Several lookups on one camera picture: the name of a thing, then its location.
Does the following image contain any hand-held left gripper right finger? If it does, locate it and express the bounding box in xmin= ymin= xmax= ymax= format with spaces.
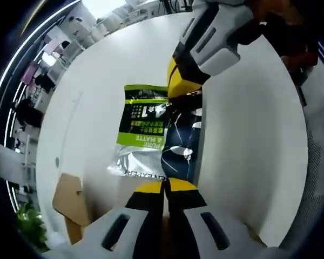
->
xmin=165 ymin=178 xmax=287 ymax=259

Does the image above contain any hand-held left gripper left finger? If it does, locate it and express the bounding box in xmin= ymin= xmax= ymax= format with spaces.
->
xmin=42 ymin=181 xmax=165 ymax=259

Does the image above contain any brown cardboard shoe box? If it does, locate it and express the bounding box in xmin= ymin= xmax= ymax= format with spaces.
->
xmin=52 ymin=172 xmax=268 ymax=259

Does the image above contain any green and blue soft packet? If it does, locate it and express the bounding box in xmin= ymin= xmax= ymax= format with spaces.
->
xmin=107 ymin=84 xmax=204 ymax=185

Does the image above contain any person's right hand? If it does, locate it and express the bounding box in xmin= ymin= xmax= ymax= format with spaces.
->
xmin=255 ymin=0 xmax=318 ymax=64

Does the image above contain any green potted plant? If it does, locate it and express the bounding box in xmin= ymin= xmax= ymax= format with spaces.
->
xmin=15 ymin=199 xmax=48 ymax=253

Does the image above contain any white monitor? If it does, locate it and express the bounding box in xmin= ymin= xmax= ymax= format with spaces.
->
xmin=0 ymin=145 xmax=25 ymax=187

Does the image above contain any purple screen monitor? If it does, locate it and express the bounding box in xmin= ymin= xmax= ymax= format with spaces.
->
xmin=21 ymin=64 xmax=39 ymax=85

